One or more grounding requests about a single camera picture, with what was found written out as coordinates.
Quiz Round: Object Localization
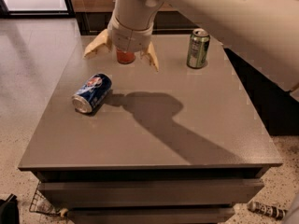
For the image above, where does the wire basket on floor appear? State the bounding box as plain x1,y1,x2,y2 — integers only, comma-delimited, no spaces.
29,183,68,218

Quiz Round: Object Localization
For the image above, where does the green soda can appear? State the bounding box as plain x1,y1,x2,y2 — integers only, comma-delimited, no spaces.
187,28,210,69

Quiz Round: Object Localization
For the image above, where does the dark framed glass door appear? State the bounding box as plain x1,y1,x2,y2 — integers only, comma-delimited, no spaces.
0,0,75,18

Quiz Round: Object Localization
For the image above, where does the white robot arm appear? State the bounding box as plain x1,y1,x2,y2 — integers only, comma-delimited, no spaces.
84,0,299,100

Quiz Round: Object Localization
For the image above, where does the red coca-cola can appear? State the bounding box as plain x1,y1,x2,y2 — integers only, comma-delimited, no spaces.
116,49,135,64

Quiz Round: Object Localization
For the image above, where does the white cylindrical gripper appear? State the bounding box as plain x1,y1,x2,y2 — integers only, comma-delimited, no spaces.
83,12,159,72

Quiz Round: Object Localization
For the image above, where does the black white patterned stick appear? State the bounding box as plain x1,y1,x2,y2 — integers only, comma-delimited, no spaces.
247,201,287,220

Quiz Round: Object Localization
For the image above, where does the blue pepsi can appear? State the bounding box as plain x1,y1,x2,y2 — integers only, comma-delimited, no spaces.
72,73,112,114

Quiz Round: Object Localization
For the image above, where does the grey drawer cabinet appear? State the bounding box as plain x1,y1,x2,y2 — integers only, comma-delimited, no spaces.
19,35,281,224

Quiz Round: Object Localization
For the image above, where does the black bag on floor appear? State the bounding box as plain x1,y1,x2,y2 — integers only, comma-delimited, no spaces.
0,194,20,224

